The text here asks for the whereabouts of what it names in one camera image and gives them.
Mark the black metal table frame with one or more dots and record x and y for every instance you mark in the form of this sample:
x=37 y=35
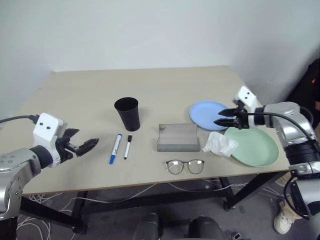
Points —
x=150 y=200

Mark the crumpled white tissue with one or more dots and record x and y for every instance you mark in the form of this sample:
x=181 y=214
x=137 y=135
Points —
x=220 y=145

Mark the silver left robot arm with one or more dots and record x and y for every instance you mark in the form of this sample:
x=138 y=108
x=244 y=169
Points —
x=15 y=162

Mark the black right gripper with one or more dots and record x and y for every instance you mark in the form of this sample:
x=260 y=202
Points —
x=240 y=117

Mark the person in black clothes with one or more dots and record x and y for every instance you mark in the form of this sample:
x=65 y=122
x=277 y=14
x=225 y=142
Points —
x=306 y=92

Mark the blue-capped white marker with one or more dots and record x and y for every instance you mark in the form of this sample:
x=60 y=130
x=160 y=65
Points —
x=115 y=148

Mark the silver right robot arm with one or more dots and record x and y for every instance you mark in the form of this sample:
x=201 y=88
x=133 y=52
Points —
x=287 y=112

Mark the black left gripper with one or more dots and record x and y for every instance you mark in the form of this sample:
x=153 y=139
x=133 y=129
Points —
x=67 y=148

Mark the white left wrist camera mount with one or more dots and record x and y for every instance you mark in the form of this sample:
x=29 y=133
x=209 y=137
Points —
x=46 y=130

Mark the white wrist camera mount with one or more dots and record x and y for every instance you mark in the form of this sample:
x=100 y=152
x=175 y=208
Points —
x=46 y=130
x=246 y=96

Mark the black plastic cup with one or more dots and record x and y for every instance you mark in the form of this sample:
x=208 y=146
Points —
x=128 y=115

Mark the grey translucent glasses case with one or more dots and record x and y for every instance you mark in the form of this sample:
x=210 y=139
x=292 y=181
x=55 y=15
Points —
x=178 y=140

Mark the green plastic plate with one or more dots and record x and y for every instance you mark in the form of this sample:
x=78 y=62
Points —
x=255 y=147

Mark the brown round-frame eyeglasses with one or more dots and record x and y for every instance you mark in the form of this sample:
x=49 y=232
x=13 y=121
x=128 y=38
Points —
x=175 y=167

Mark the beige shoe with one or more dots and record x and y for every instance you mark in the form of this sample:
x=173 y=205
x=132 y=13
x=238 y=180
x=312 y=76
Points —
x=285 y=220

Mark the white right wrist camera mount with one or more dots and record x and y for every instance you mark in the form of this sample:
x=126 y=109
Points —
x=246 y=96

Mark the blue plastic plate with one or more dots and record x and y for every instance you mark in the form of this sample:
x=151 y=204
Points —
x=202 y=112

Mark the black-capped white marker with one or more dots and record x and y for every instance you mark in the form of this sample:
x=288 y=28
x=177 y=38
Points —
x=127 y=148

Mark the dark grey rounded shape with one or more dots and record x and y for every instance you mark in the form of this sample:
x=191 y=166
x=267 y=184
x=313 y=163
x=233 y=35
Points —
x=205 y=228
x=147 y=227

